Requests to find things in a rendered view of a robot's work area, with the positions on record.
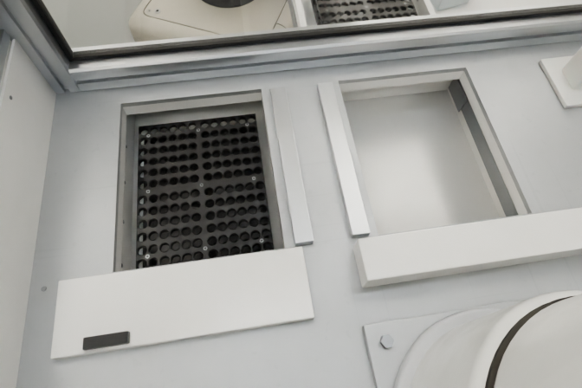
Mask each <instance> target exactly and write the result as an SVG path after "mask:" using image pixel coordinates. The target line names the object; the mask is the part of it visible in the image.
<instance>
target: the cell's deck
mask: <svg viewBox="0 0 582 388"><path fill-rule="evenodd" d="M581 47H582V40H580V41H572V42H556V43H547V44H538V45H530V46H521V47H512V48H496V49H488V50H479V51H470V52H462V53H453V54H445V55H428V56H419V57H411V58H403V59H394V60H385V61H369V62H361V63H352V64H343V65H334V66H325V67H317V68H301V69H292V70H283V71H275V72H267V73H258V74H241V75H233V76H224V77H216V78H207V79H198V80H190V81H174V82H165V83H156V84H148V85H139V86H130V87H114V88H106V89H97V90H88V91H80V92H72V93H71V92H70V91H69V89H66V90H65V93H63V94H56V97H55V109H54V116H53V122H52V128H51V135H50V141H49V148H48V160H47V166H46V172H45V179H44V186H43V192H42V204H41V210H40V216H39V223H38V230H37V236H36V248H35V254H34V261H33V268H32V274H31V280H30V287H29V298H28V305H27V312H26V318H25V324H24V331H23V342H22V349H21V356H20V362H19V368H18V375H17V381H16V388H375V385H374V381H373V377H372V370H371V366H370V362H369V358H368V354H367V350H366V345H365V338H364V334H363V330H362V326H364V325H368V324H373V323H379V322H385V321H390V320H400V319H406V318H411V317H417V316H422V315H428V314H438V313H443V312H448V311H455V310H460V309H465V308H471V307H481V306H487V305H492V304H497V303H503V302H509V301H518V300H524V299H530V298H533V297H535V296H538V295H540V294H547V293H551V292H555V291H564V290H582V255H574V256H568V257H562V258H556V259H551V260H545V261H539V262H529V263H522V264H516V265H511V266H505V267H499V268H489V269H483V270H477V271H471V272H466V273H460V274H453V275H443V276H438V277H431V278H426V279H420V280H415V281H403V282H398V283H392V284H386V285H380V286H375V287H369V288H362V286H361V282H360V278H359V271H358V267H357V263H356V259H355V255H354V252H353V248H354V246H355V244H356V242H357V241H358V239H360V238H367V237H373V236H384V235H390V234H397V233H404V232H410V231H416V230H407V231H400V232H394V233H388V234H382V235H379V234H378V230H377V227H376V224H375V220H374V216H373V213H372V207H371V204H370V200H369V197H368V194H367V190H366V187H365V180H364V177H363V174H362V171H361V167H360V163H359V158H358V154H357V151H356V147H355V144H354V140H353V137H352V131H351V127H350V124H349V121H348V118H347V114H346V108H345V104H344V101H343V98H342V94H341V92H345V91H352V90H361V89H369V88H377V87H393V86H401V85H409V84H417V83H425V82H433V81H448V80H457V79H459V80H460V82H461V83H462V87H463V89H464V91H465V94H466V95H467V97H468V100H469V103H470V105H471V107H472V109H473V111H474V114H475V116H476V119H477V121H478V123H479V125H480V128H481V129H482V133H483V135H484V137H485V139H486V141H487V143H488V147H489V149H490V151H491V152H492V155H493V157H494V159H495V162H496V164H497V167H498V169H499V171H500V173H501V176H502V178H503V181H504V183H505V185H506V186H507V189H508V192H509V195H510V197H511V198H512V201H513V203H514V206H515V208H516V210H517V212H518V215H517V216H511V217H519V216H525V215H532V214H538V213H544V212H550V211H556V210H568V209H575V208H581V207H582V107H571V108H564V107H563V106H562V104H561V102H560V100H559V98H558V96H557V94H556V93H555V92H554V90H553V87H552V85H551V84H550V82H549V80H548V79H547V77H546V75H545V73H544V71H543V70H542V68H541V66H540V64H539V61H540V60H541V59H547V58H556V57H564V56H573V55H575V54H576V53H577V52H578V50H579V49H580V48H581ZM324 82H332V83H333V88H334V92H335V95H336V99H337V102H338V105H339V111H340V115H341V119H342V122H343V126H344V129H345V133H346V139H347V143H348V146H349V150H350V153H351V157H352V163H353V167H354V170H355V173H356V177H357V180H358V184H359V190H360V194H361V197H362V201H363V205H364V208H365V214H366V218H367V222H368V225H369V229H370V231H371V233H370V235H369V236H362V237H356V238H351V234H350V230H349V226H348V222H347V219H346V212H345V208H344V204H343V200H342V196H341V192H340V185H339V181H338V178H337V173H336V170H335V166H334V162H333V155H332V151H331V147H330V143H329V139H328V136H327V129H326V125H325V121H324V117H323V113H322V109H321V105H320V98H319V95H318V90H317V85H318V83H324ZM276 87H285V88H286V93H287V97H288V106H289V111H290V116H291V120H292V126H293V130H294V139H295V144H296V149H297V153H298V159H299V163H300V168H301V176H302V182H303V186H304V191H305V196H306V200H307V209H308V214H309V219H310V223H311V229H312V233H313V238H314V242H313V244H307V245H301V246H294V235H293V230H292V224H291V219H290V214H289V208H288V198H287V193H286V187H285V182H284V177H283V170H282V165H281V155H280V150H279V145H278V138H277V133H276V128H275V118H274V113H273V107H272V101H271V96H270V88H276ZM257 100H261V101H262V107H263V113H264V119H265V125H266V131H267V136H268V148H269V154H270V159H271V165H272V172H273V177H274V183H275V194H276V200H277V206H278V212H279V218H280V224H281V234H282V241H283V247H284V249H289V248H295V247H302V248H303V252H304V257H305V263H306V268H307V278H308V282H309V287H310V293H311V298H312V303H313V309H314V318H313V319H312V320H304V321H298V322H292V323H287V324H281V325H275V326H270V327H259V328H254V329H249V330H242V331H237V332H232V333H221V334H216V335H210V336H204V337H199V338H193V339H183V340H177V341H172V342H166V343H160V344H155V345H149V346H139V347H134V348H127V349H122V350H117V351H111V352H101V353H95V354H89V355H84V356H78V357H73V358H67V359H51V358H50V357H51V348H52V340H53V331H54V324H55V308H56V300H57V291H58V283H59V281H62V280H68V279H75V278H81V277H88V276H94V275H105V274H111V273H118V272H124V271H121V255H122V231H123V208H124V184H125V161H126V116H127V115H128V114H137V113H152V112H160V111H169V110H177V109H185V108H193V107H208V106H216V105H224V104H233V103H241V102H249V101H257ZM502 218H508V217H499V218H493V219H487V220H481V221H474V222H467V223H476V222H482V221H489V220H495V219H502ZM458 224H465V223H456V224H450V225H444V226H437V227H431V228H425V229H419V230H427V229H434V228H440V227H446V226H452V225H458Z"/></svg>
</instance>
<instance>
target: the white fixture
mask: <svg viewBox="0 0 582 388"><path fill-rule="evenodd" d="M539 64H540V66H541V68H542V70H543V71H544V73H545V75H546V77H547V79H548V80H549V82H550V84H551V85H552V87H553V90H554V92H555V93H556V94H557V96H558V98H559V100H560V102H561V104H562V106H563V107H564V108H571V107H582V47H581V48H580V49H579V50H578V52H577V53H576V54H575V55H573V56H564V57H556V58H547V59H541V60H540V61H539Z"/></svg>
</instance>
